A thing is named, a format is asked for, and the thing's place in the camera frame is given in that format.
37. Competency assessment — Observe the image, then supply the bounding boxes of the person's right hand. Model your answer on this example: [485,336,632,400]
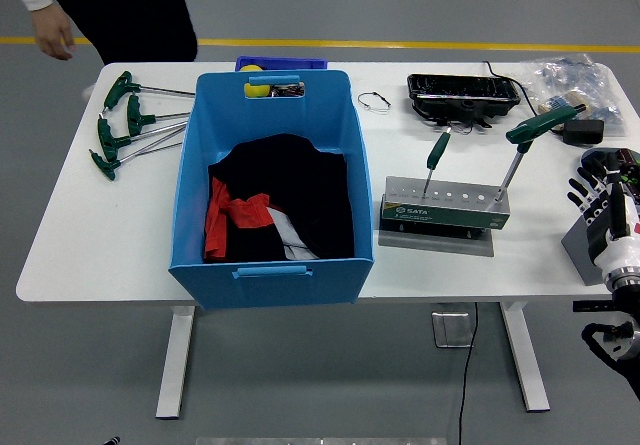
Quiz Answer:
[32,2,77,61]

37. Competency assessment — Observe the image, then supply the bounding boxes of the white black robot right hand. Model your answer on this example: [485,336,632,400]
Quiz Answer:
[566,152,640,273]

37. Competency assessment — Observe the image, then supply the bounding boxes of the long thick T-handle hex key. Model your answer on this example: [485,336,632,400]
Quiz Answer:
[492,103,587,204]

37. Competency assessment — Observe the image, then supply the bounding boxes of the grey metal hex key rack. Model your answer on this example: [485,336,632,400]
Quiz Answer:
[377,175,512,259]

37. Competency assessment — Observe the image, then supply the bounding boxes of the short thin T-handle hex key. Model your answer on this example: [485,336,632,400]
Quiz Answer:
[422,131,453,197]

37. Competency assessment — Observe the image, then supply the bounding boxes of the silver floor socket box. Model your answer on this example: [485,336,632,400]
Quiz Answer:
[431,310,475,349]

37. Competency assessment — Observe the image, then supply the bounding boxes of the large light blue plastic box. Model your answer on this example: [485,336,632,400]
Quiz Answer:
[168,69,376,311]

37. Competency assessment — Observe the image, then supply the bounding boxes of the grey block with square recess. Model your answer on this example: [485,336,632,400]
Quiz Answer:
[560,214,609,286]

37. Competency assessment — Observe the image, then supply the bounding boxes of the black table control panel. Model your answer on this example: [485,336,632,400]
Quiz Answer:
[572,299,636,312]

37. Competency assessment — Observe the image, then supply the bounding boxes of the person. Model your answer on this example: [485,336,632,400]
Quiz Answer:
[0,0,200,100]

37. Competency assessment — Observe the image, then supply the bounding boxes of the white table leg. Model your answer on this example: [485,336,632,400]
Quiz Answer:
[155,304,197,420]
[499,302,551,413]

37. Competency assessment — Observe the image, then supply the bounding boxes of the light blue round tray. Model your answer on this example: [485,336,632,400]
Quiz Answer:
[579,147,640,186]

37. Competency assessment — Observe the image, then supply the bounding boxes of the black power adapter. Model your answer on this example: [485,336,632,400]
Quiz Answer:
[563,119,605,145]

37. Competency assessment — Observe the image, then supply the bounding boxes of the clear plastic bag of parts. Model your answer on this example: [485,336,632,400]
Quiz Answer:
[519,53,626,139]

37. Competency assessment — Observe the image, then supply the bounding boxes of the yellow ball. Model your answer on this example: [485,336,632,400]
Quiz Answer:
[238,64,274,99]

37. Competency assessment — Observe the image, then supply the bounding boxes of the black glossy plastic tray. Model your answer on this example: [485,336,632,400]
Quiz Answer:
[406,73,522,130]

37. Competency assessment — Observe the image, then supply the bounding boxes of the small dark blue bin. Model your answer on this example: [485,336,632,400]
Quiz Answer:
[234,55,330,72]

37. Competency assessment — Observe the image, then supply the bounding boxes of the black red white clothing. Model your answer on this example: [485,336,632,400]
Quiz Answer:
[203,133,356,262]

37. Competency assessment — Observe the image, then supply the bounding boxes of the green T-handle hex key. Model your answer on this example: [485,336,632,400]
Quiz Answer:
[126,93,192,137]
[97,117,189,162]
[89,140,185,182]
[103,70,196,112]

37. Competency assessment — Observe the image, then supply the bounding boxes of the black floor cable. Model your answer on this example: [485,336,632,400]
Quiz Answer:
[457,303,480,445]

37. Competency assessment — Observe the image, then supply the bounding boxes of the black power cord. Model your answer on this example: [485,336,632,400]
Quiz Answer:
[482,60,566,136]

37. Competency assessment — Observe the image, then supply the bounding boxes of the thin wire loop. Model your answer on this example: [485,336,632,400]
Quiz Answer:
[356,91,393,115]

